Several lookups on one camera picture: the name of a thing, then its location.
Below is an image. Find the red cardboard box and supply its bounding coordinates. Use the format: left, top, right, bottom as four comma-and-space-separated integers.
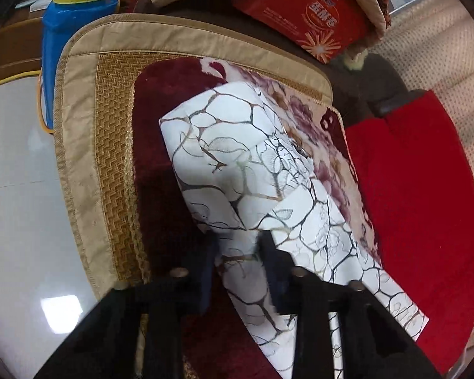
232, 0, 374, 64

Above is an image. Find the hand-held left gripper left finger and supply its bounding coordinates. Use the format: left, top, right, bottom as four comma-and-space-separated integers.
33, 231, 222, 379

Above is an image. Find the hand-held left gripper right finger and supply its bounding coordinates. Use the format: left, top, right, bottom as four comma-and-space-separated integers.
257, 231, 445, 379

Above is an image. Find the blue container with yellow lid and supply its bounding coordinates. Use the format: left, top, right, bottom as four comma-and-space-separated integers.
39, 0, 120, 133

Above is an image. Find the brown wooden cabinet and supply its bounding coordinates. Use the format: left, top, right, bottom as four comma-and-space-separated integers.
0, 12, 48, 87

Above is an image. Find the maroon floral plush blanket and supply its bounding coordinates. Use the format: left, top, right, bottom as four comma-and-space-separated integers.
132, 56, 384, 379

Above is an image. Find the yellow hose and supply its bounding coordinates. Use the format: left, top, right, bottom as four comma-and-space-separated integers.
0, 69, 57, 135

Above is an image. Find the red plush blanket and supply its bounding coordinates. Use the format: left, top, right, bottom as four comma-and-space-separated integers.
345, 90, 474, 376

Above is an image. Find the white branch-patterned garment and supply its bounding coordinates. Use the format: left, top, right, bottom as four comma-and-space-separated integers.
159, 81, 430, 379

